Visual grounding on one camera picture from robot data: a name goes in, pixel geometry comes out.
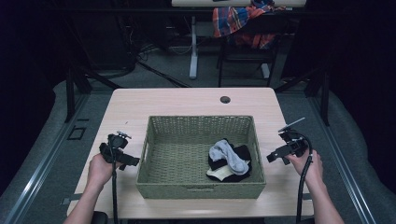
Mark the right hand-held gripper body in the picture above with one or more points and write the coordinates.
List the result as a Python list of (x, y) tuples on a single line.
[(293, 140)]

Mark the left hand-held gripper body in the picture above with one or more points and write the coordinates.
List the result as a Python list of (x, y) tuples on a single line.
[(113, 148)]

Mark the grey sock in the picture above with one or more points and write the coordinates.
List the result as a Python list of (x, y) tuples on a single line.
[(229, 154)]

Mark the black and cream sock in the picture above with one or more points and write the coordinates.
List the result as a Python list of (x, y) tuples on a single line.
[(224, 174)]

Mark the green woven basket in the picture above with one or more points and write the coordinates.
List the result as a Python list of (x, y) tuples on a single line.
[(199, 155)]

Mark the person's left hand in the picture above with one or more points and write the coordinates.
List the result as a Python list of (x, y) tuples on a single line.
[(100, 170)]

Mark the person's right hand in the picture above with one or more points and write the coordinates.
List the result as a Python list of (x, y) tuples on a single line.
[(306, 166)]

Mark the black metal stand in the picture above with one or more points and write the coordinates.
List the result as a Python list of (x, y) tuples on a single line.
[(77, 90), (314, 90)]

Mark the black chair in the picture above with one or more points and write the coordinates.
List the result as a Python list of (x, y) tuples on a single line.
[(249, 53)]

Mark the plaid cloth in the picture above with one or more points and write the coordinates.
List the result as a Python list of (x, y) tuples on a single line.
[(238, 20)]

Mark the white desk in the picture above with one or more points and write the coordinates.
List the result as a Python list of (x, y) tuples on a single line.
[(218, 18)]

